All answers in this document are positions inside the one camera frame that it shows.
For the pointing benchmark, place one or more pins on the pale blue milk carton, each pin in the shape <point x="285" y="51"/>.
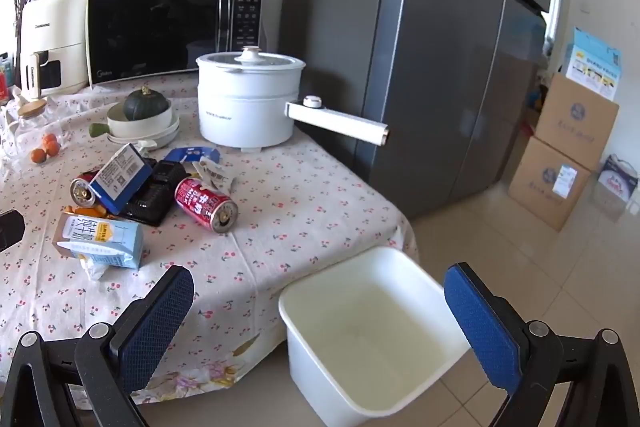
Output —
<point x="100" y="237"/>

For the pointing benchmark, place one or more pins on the small tangerine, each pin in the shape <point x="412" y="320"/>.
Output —
<point x="49" y="139"/>
<point x="38" y="156"/>
<point x="53" y="149"/>

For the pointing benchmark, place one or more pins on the glass pot lid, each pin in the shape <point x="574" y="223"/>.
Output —
<point x="248" y="54"/>

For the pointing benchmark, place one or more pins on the black plastic tray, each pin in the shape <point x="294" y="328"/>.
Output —
<point x="155" y="197"/>

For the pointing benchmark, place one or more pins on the dark green squash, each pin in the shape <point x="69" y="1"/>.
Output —
<point x="145" y="104"/>

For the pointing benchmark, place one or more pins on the grey refrigerator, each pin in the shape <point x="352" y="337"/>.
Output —
<point x="425" y="82"/>

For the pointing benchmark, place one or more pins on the stacked white bowls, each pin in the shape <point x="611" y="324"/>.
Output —
<point x="167" y="138"/>

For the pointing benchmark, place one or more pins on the red cartoon drink can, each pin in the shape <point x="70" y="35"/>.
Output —
<point x="200" y="202"/>

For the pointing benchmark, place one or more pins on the glass jar with wooden lid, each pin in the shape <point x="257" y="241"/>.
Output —
<point x="30" y="127"/>

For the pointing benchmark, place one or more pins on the cream air fryer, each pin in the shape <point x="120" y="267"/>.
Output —
<point x="55" y="22"/>

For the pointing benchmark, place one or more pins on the white shopping bag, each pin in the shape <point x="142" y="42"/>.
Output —
<point x="617" y="182"/>

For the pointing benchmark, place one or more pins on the white plastic bin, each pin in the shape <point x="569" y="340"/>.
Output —
<point x="370" y="332"/>

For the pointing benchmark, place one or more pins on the white snack wrapper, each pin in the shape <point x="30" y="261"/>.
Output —
<point x="215" y="177"/>

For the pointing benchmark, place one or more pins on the orange peel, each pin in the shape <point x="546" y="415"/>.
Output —
<point x="75" y="211"/>

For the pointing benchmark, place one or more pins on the light blue printed box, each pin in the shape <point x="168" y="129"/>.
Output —
<point x="595" y="67"/>

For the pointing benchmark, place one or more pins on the blue and white carton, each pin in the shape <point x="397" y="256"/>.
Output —
<point x="117" y="177"/>

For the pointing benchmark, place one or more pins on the blue packet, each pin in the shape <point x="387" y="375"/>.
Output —
<point x="192" y="153"/>

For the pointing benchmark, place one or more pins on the white electric pot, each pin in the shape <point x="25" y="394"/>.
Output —
<point x="240" y="107"/>

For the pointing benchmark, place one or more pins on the cherry print tablecloth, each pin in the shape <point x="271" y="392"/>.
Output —
<point x="300" y="207"/>

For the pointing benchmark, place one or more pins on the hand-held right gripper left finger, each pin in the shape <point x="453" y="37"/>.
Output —
<point x="150" y="332"/>

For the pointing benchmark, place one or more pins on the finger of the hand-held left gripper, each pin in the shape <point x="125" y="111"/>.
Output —
<point x="10" y="231"/>

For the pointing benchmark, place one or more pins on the cardboard box with white label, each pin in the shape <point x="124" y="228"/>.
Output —
<point x="540" y="187"/>

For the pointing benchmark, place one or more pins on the small red drink can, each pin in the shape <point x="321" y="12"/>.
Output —
<point x="80" y="192"/>

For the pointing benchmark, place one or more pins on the cream bowl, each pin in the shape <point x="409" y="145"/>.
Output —
<point x="140" y="127"/>

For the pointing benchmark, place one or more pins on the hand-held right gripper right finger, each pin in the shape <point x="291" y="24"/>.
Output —
<point x="482" y="322"/>

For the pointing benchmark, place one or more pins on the black microwave oven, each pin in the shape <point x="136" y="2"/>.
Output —
<point x="160" y="27"/>

